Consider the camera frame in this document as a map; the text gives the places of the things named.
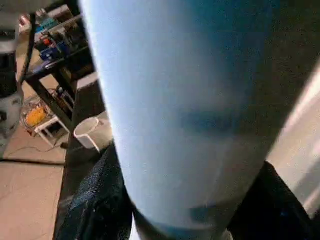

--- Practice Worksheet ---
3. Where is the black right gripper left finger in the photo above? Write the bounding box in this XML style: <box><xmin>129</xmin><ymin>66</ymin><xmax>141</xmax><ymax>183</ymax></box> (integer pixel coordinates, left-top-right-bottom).
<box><xmin>55</xmin><ymin>145</ymin><xmax>137</xmax><ymax>240</ymax></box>

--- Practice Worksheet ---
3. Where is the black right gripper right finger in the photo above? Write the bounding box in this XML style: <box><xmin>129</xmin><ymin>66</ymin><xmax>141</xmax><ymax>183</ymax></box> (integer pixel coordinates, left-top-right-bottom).
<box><xmin>227</xmin><ymin>160</ymin><xmax>313</xmax><ymax>240</ymax></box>

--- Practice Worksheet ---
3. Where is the white plastic table top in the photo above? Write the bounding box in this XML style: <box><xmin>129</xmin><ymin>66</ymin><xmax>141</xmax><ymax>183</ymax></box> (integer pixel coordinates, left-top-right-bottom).
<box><xmin>74</xmin><ymin>117</ymin><xmax>114</xmax><ymax>151</ymax></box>

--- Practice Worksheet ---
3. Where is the white plastic table leg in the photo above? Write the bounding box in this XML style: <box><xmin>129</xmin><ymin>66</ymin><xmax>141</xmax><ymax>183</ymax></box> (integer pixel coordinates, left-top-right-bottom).
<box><xmin>80</xmin><ymin>0</ymin><xmax>281</xmax><ymax>240</ymax></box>

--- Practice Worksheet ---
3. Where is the white basket with yellow item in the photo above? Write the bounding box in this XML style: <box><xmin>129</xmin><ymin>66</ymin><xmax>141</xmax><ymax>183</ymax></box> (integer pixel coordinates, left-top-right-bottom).
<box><xmin>22</xmin><ymin>97</ymin><xmax>68</xmax><ymax>146</ymax></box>

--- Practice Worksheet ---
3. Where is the black shelf rack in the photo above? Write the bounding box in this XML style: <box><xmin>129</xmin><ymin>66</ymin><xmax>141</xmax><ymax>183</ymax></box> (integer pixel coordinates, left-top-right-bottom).
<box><xmin>20</xmin><ymin>0</ymin><xmax>96</xmax><ymax>133</ymax></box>

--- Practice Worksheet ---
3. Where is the white and black machine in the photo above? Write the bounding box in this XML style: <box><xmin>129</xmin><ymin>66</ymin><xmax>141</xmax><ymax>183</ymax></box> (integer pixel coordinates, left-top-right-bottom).
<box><xmin>0</xmin><ymin>10</ymin><xmax>25</xmax><ymax>156</ymax></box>

